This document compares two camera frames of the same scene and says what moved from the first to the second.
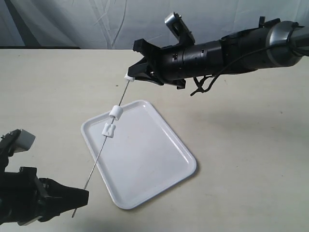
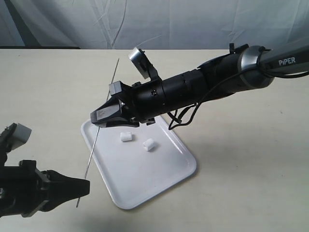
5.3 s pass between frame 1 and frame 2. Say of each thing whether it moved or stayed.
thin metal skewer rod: moved
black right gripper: moved
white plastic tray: stayed
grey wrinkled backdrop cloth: stayed
